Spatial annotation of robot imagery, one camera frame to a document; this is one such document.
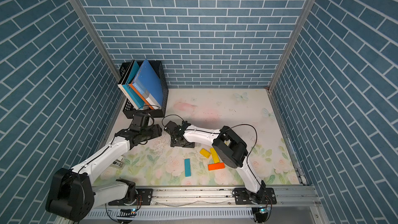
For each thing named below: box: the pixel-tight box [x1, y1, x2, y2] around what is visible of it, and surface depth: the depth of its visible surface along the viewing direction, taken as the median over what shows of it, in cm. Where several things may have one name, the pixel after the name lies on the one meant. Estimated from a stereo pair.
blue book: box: [132, 58, 164, 109], surface depth 95 cm
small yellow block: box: [199, 148, 211, 159], surface depth 90 cm
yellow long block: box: [209, 147, 220, 164], surface depth 87 cm
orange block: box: [207, 162, 226, 171], surface depth 85 cm
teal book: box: [121, 59, 145, 110], surface depth 88 cm
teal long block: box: [184, 158, 192, 177], surface depth 84 cm
